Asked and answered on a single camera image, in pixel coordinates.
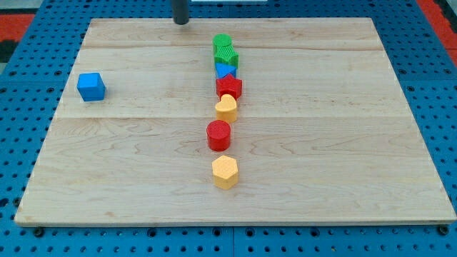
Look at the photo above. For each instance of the red star block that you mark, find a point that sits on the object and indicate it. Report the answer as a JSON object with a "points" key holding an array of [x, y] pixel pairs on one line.
{"points": [[229, 85]]}

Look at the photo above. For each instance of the green star block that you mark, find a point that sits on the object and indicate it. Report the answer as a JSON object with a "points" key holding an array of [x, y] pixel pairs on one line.
{"points": [[226, 55]]}

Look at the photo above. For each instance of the green circle block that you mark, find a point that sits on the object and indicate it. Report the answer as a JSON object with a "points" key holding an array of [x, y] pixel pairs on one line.
{"points": [[221, 40]]}

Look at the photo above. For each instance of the red cylinder block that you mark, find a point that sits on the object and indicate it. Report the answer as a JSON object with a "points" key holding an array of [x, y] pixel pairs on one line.
{"points": [[218, 135]]}

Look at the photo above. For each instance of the light wooden board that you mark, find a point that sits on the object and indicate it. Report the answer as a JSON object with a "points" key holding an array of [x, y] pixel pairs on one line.
{"points": [[324, 134]]}

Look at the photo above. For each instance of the yellow heart block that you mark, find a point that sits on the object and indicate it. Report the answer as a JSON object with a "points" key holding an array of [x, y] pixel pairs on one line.
{"points": [[226, 109]]}

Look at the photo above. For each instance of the yellow hexagon block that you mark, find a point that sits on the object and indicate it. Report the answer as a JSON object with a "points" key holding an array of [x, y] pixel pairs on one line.
{"points": [[225, 172]]}

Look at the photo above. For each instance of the blue triangle block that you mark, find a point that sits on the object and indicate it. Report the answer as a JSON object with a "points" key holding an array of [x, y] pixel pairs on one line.
{"points": [[223, 70]]}

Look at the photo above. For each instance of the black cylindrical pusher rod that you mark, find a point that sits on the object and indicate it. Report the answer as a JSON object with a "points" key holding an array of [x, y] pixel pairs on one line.
{"points": [[180, 11]]}

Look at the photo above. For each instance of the blue cube block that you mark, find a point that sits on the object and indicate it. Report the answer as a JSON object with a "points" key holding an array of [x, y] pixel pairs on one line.
{"points": [[91, 87]]}

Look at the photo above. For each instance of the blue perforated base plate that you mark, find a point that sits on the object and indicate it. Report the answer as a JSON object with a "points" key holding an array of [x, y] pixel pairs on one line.
{"points": [[31, 86]]}

